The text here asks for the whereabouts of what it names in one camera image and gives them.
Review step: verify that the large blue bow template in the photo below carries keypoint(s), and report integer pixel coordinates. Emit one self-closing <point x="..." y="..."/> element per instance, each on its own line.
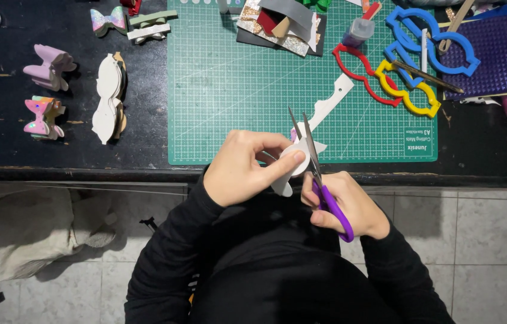
<point x="442" y="49"/>

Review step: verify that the lilac bow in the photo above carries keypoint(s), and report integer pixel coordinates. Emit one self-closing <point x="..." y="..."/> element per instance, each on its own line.
<point x="51" y="67"/>

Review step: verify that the glue bottle with red cap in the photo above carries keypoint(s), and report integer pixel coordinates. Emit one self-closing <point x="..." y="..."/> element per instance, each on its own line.
<point x="360" y="29"/>

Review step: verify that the white cut-out bow piece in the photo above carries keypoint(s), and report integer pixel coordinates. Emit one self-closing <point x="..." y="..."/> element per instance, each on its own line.
<point x="291" y="173"/>

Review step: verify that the purple holographic sheet stack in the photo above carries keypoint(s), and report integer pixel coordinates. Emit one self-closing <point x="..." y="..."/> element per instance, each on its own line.
<point x="487" y="58"/>

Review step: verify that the beige cloth bag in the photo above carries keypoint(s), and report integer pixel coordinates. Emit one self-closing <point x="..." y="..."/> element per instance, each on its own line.
<point x="37" y="229"/>

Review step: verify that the pile of glitter fabric scraps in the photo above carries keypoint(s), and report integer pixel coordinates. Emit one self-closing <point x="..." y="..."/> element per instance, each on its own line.
<point x="280" y="24"/>

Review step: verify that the white scrap strip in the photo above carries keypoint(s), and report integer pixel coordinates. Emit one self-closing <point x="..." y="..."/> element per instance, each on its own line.
<point x="327" y="105"/>

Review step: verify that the green ribbon bow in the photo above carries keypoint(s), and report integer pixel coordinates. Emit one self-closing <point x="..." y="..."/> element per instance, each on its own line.
<point x="316" y="4"/>

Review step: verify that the pink iridescent bow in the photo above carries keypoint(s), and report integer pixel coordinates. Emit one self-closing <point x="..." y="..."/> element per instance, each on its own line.
<point x="43" y="118"/>

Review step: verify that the stack of white bow cut-outs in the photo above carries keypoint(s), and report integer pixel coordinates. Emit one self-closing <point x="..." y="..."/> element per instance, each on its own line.
<point x="108" y="96"/>

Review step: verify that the wooden stick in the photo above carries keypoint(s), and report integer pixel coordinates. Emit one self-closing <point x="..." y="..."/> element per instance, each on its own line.
<point x="453" y="24"/>

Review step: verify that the red bow template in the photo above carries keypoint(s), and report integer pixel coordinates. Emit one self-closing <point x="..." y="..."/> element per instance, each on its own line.
<point x="361" y="72"/>

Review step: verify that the holographic pastel bow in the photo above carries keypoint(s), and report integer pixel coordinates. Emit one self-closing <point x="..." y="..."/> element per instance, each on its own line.
<point x="108" y="21"/>

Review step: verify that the person's right hand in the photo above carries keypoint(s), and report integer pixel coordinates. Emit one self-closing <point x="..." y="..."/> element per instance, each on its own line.
<point x="348" y="207"/>

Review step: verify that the small blue bow template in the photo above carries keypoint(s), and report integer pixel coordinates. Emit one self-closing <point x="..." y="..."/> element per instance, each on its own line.
<point x="401" y="60"/>

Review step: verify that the green and white bow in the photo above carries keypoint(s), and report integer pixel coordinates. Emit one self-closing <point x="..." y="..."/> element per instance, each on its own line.
<point x="151" y="26"/>

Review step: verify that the person's left hand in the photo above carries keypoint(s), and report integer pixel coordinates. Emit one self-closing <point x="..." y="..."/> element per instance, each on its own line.
<point x="235" y="168"/>

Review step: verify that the green cutting mat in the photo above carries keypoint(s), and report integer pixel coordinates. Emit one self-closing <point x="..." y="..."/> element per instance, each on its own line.
<point x="253" y="85"/>

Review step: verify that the red bow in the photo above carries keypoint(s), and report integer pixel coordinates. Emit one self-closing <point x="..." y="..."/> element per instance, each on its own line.
<point x="131" y="5"/>

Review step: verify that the yellow bow template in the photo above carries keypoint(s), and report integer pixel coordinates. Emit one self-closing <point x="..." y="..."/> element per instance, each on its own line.
<point x="408" y="96"/>

